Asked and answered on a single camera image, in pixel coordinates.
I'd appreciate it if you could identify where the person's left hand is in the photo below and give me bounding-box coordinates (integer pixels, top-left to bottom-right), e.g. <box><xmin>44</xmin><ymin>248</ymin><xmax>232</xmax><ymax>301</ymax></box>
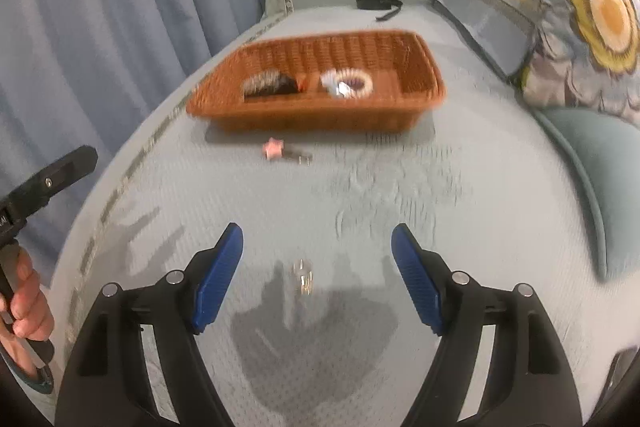
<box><xmin>0</xmin><ymin>252</ymin><xmax>55</xmax><ymax>376</ymax></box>

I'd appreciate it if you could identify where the small clear hair clip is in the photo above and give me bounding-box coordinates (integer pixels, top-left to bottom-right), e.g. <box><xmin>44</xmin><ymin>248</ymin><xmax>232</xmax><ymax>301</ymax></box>
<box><xmin>292</xmin><ymin>259</ymin><xmax>316</xmax><ymax>296</ymax></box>

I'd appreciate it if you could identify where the large floral throw pillow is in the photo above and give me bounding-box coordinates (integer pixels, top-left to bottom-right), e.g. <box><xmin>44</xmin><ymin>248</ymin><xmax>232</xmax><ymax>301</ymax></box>
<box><xmin>520</xmin><ymin>0</ymin><xmax>640</xmax><ymax>128</ymax></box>

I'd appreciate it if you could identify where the pink star hair clip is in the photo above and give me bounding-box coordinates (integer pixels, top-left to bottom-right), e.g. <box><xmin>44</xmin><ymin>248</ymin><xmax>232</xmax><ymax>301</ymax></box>
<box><xmin>262</xmin><ymin>137</ymin><xmax>314</xmax><ymax>166</ymax></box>

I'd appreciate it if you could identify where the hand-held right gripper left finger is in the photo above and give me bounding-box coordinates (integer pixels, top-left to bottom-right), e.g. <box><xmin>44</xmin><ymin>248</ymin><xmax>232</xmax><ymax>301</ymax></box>
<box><xmin>53</xmin><ymin>222</ymin><xmax>245</xmax><ymax>427</ymax></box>

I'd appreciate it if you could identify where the brown wicker basket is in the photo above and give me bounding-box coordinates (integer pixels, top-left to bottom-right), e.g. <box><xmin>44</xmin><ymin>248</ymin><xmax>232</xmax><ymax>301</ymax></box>
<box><xmin>186</xmin><ymin>29</ymin><xmax>447</xmax><ymax>135</ymax></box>

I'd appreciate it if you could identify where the blue curtain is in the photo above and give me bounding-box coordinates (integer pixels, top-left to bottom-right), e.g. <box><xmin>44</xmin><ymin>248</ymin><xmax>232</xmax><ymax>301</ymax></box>
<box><xmin>0</xmin><ymin>0</ymin><xmax>263</xmax><ymax>288</ymax></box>

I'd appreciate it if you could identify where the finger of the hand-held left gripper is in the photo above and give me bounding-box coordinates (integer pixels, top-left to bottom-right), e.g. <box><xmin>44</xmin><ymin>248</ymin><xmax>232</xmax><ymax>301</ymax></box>
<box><xmin>0</xmin><ymin>145</ymin><xmax>99</xmax><ymax>229</ymax></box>

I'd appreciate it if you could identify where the striped blue back cushion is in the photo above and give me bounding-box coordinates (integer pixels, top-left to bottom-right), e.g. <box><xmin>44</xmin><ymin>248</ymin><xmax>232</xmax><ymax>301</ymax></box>
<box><xmin>430</xmin><ymin>0</ymin><xmax>544</xmax><ymax>84</ymax></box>

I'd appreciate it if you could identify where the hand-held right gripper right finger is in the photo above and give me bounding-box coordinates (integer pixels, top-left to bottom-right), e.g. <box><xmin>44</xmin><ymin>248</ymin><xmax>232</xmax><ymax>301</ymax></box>
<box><xmin>390</xmin><ymin>222</ymin><xmax>584</xmax><ymax>427</ymax></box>

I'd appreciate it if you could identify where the black strap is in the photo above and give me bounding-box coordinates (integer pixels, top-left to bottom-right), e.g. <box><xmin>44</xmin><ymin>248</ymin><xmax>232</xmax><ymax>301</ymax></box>
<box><xmin>356</xmin><ymin>0</ymin><xmax>404</xmax><ymax>22</ymax></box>

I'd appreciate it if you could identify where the plain blue pillow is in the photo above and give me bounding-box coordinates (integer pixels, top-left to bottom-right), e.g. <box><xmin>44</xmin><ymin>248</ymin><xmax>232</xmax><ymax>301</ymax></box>
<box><xmin>532</xmin><ymin>107</ymin><xmax>640</xmax><ymax>284</ymax></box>

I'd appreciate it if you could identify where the clear crystal bead bracelet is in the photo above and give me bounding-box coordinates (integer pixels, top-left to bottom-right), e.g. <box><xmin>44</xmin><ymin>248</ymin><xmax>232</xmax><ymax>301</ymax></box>
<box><xmin>320</xmin><ymin>68</ymin><xmax>374</xmax><ymax>98</ymax></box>

